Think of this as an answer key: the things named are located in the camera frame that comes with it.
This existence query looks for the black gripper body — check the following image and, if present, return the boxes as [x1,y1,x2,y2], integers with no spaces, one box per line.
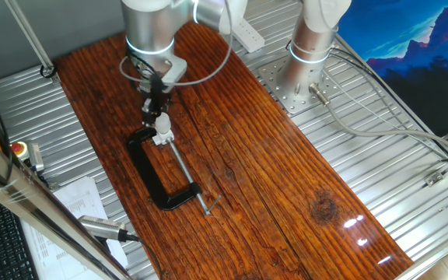
[142,82,173,107]

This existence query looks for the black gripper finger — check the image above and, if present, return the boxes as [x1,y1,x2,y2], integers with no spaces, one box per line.
[141,99,158,128]
[157,96,173,116]

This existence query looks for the white light bulb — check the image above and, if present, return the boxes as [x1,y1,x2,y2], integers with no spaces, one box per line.
[154,112,172,135]

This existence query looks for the white bulb socket adapter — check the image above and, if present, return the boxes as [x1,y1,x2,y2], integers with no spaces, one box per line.
[152,127,176,146]

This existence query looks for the white power strip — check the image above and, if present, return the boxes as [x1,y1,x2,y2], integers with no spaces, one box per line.
[232,18,266,54]

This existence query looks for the printed white paper sheets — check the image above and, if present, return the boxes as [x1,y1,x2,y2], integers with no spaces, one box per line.
[19,177,130,280]

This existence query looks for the brown wooden board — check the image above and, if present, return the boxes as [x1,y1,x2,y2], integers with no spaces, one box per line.
[54,21,415,280]

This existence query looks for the red emergency stop button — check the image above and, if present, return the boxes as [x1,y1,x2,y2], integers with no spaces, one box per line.
[9,141,45,173]

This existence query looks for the blue mountain poster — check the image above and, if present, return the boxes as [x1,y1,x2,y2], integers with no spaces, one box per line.
[336,0,448,137]

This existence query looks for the wrist camera with grey bracket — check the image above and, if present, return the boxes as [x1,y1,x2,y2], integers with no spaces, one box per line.
[148,54,189,94]

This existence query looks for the black camera cable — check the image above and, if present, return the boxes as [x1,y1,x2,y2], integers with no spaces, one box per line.
[124,231,165,279]

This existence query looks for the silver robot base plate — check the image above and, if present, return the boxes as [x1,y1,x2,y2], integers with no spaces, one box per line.
[257,57,344,115]

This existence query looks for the aluminium post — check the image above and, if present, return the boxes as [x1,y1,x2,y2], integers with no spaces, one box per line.
[4,0,61,85]

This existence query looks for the silver metal frame beam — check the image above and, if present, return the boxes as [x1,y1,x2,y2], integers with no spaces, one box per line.
[0,112,134,280]

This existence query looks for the thick grey robot cable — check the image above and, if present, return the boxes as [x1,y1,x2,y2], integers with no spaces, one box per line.
[308,82,448,164]

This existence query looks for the black looped base cables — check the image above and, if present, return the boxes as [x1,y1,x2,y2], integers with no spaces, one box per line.
[285,37,448,159]

